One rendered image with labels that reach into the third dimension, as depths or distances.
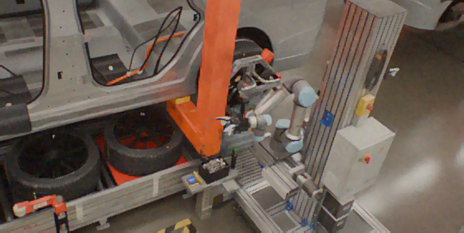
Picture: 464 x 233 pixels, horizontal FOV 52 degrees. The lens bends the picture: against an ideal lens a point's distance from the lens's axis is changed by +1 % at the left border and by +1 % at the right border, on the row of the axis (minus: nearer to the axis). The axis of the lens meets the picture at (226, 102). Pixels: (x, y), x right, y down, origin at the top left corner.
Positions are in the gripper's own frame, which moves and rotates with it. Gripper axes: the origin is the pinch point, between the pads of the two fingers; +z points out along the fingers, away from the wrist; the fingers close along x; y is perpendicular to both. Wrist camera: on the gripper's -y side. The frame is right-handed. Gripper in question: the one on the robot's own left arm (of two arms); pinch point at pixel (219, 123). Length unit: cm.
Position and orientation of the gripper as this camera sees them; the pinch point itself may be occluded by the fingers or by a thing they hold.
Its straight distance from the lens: 293.4
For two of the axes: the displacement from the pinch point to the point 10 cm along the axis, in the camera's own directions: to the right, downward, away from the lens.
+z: -9.4, 1.2, -3.3
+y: -0.6, 8.7, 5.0
